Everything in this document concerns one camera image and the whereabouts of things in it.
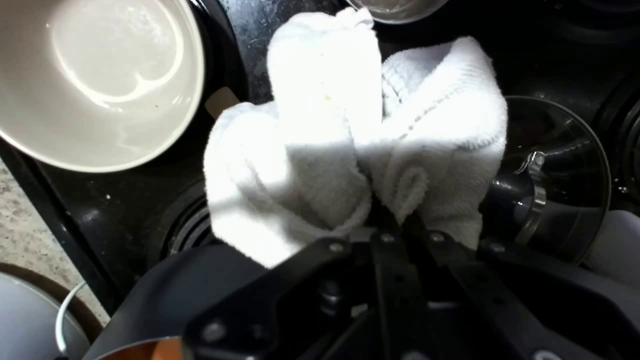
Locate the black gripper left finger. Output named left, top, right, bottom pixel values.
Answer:
left=181, top=198, right=432, bottom=360

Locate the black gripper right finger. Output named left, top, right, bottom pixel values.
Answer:
left=405, top=210, right=640, bottom=360

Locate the white towel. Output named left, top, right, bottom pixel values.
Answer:
left=202, top=6, right=511, bottom=269

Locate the small silver cup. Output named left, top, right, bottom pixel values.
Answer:
left=345, top=0, right=450, bottom=26

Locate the black coil burner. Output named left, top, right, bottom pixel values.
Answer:
left=159, top=188, right=217, bottom=261

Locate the wooden spatula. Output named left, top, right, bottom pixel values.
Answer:
left=204, top=84, right=240, bottom=119

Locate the white mixing bowl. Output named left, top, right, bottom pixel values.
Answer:
left=0, top=0, right=209, bottom=175

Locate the grey rice cooker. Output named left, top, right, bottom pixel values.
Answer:
left=0, top=269, right=94, bottom=360

